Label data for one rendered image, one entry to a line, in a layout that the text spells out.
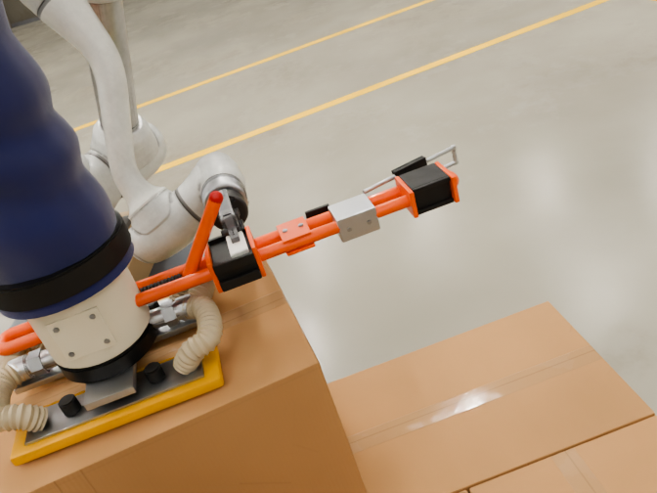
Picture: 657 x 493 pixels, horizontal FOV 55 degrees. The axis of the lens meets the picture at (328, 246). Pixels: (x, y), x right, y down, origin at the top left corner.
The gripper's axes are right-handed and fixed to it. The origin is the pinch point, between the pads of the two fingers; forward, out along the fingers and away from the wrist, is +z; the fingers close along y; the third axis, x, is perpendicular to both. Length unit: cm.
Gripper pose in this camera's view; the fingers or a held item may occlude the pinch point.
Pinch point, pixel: (241, 255)
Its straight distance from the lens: 106.5
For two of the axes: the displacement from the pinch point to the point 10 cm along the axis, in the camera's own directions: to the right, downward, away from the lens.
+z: 2.6, 4.7, -8.4
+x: -9.3, 3.5, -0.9
